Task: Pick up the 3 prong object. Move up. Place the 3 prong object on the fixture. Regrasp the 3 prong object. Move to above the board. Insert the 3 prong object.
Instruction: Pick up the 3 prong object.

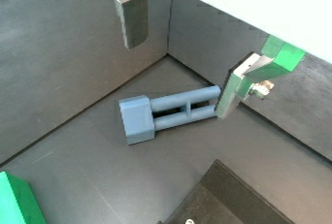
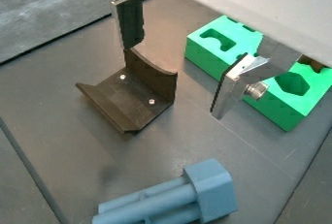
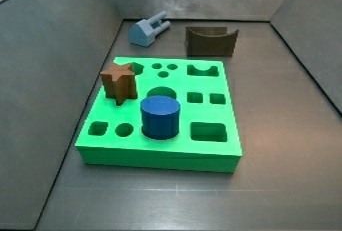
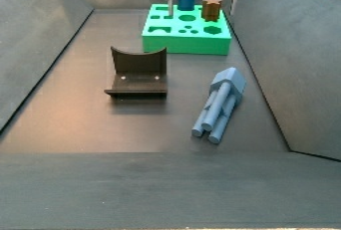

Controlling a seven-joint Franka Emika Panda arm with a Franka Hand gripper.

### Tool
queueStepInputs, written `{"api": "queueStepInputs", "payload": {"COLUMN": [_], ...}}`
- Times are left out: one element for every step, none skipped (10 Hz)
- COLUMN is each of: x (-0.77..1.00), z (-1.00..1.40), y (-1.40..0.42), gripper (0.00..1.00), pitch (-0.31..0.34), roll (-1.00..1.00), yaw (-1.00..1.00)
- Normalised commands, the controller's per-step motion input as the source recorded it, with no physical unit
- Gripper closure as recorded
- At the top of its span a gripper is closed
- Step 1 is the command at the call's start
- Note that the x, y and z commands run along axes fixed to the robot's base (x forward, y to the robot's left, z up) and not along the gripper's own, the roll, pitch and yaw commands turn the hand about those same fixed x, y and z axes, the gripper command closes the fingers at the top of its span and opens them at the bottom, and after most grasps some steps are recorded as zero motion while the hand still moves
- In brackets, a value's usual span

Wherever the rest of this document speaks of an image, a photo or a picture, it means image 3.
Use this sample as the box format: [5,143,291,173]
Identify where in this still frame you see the light blue three-prong object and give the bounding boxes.
[129,11,172,47]

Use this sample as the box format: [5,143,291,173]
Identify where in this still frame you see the dark brown curved fixture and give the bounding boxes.
[186,27,240,57]

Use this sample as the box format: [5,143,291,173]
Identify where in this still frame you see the dark blue cylinder block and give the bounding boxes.
[141,95,181,140]

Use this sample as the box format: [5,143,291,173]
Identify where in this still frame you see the brown star-shaped block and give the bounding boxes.
[101,63,138,106]

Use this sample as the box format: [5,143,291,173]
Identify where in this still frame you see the green shape-sorter base block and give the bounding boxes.
[75,57,244,173]

